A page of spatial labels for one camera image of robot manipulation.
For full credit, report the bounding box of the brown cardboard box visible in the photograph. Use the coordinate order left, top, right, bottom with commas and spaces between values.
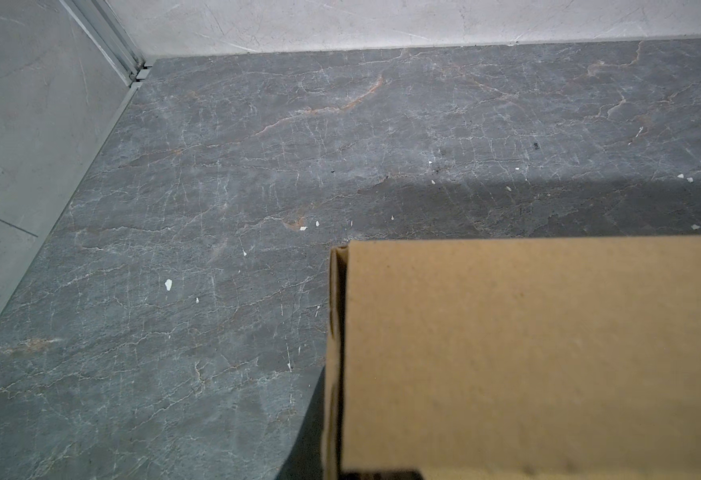
322, 235, 701, 479

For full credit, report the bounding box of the aluminium frame post left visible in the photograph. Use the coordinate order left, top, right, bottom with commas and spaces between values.
60, 0, 150, 87

